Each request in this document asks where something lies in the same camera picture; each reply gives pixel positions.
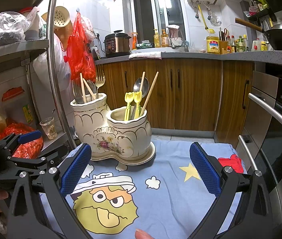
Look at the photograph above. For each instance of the red bag on shelf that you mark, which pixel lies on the red bag on shelf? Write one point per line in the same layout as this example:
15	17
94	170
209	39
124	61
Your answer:
30	145

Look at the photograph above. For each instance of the plastic cup with straw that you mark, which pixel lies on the plastic cup with straw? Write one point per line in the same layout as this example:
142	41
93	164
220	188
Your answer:
48	126

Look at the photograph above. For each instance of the blue cartoon cloth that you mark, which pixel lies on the blue cartoon cloth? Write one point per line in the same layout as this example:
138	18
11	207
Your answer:
164	197

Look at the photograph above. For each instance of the silver fork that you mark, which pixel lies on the silver fork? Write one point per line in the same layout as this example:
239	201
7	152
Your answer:
77	91

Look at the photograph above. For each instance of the flower-shaped silver spoon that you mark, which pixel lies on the flower-shaped silver spoon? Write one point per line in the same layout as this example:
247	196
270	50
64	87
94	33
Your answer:
92	86

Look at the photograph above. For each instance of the yellow oil bottle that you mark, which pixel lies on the yellow oil bottle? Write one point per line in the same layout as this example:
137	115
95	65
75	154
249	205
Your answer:
212	45

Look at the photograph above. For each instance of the steel oven handle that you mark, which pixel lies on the steel oven handle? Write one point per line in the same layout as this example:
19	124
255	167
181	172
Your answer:
274	113

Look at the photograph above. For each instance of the hanging red plastic bag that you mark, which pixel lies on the hanging red plastic bag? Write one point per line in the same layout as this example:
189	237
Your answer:
78	53

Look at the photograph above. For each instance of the gold fork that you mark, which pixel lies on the gold fork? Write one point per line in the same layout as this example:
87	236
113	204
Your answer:
100	78

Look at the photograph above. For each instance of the white towel on counter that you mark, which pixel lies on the white towel on counter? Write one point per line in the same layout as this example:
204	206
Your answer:
149	55

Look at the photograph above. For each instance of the black wok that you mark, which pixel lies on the black wok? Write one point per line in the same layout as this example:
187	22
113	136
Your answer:
273	35

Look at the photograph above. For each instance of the wooden knife block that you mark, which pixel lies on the wooden knife block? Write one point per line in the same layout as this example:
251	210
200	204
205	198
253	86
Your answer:
224	47

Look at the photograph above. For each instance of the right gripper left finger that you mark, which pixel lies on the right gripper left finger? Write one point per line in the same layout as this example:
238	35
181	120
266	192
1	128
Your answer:
27	217

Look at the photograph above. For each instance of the wooden chopstick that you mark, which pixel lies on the wooden chopstick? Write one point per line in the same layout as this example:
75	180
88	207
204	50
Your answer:
89	89
149	93
83	88
142	81

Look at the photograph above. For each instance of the cream ceramic utensil holder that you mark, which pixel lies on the cream ceramic utensil holder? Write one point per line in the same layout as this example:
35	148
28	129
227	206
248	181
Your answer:
109	135

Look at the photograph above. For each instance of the electric pressure cooker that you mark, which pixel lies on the electric pressure cooker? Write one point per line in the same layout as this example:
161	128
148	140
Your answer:
117	44

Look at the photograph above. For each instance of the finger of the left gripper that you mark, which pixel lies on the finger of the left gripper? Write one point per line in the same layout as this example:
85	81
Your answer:
29	137
48	159

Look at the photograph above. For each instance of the metal shelf rack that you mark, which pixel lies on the metal shelf rack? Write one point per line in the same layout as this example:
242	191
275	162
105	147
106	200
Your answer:
23	53

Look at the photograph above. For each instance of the large silver spoon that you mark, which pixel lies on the large silver spoon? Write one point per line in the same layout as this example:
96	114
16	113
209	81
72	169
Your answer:
145	88

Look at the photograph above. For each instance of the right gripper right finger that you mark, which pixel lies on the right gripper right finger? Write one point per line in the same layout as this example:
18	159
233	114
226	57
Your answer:
253	216

